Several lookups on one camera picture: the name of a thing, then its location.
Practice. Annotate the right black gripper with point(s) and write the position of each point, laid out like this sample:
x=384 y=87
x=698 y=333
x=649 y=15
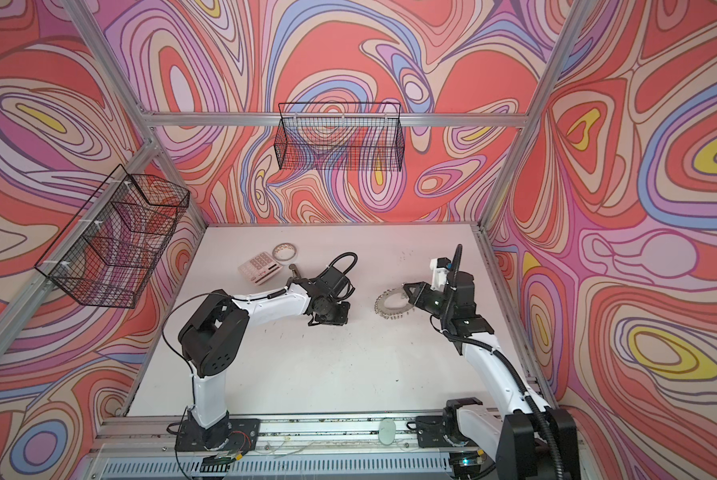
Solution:
x=420 y=298

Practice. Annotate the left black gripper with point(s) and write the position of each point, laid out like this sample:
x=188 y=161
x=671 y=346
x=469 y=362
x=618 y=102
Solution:
x=342 y=321

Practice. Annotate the metal disc key ring holder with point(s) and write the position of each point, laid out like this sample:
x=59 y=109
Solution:
x=392 y=304

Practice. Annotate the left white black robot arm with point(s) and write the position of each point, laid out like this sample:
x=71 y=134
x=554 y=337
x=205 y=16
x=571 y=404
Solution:
x=211 y=340

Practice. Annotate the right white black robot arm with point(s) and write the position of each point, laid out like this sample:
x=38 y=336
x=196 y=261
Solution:
x=526 y=438

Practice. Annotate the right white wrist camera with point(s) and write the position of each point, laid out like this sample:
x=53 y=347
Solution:
x=440 y=269

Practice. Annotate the white oval puck on rail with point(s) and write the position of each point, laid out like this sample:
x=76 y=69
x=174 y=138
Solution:
x=386 y=432

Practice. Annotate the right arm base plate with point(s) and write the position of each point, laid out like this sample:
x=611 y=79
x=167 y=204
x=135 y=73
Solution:
x=433 y=431

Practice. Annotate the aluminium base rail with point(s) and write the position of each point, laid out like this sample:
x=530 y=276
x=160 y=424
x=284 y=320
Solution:
x=290 y=446

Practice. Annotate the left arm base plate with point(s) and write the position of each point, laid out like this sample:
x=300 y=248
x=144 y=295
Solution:
x=230 y=434

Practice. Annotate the black wire basket back wall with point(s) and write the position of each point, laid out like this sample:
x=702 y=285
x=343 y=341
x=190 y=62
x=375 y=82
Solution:
x=340 y=136

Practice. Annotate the black wire basket wall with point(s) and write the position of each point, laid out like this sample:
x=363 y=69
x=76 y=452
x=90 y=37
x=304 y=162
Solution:
x=106 y=255
x=340 y=136

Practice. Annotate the black wire basket left wall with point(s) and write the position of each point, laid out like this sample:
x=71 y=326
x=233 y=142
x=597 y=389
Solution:
x=106 y=255

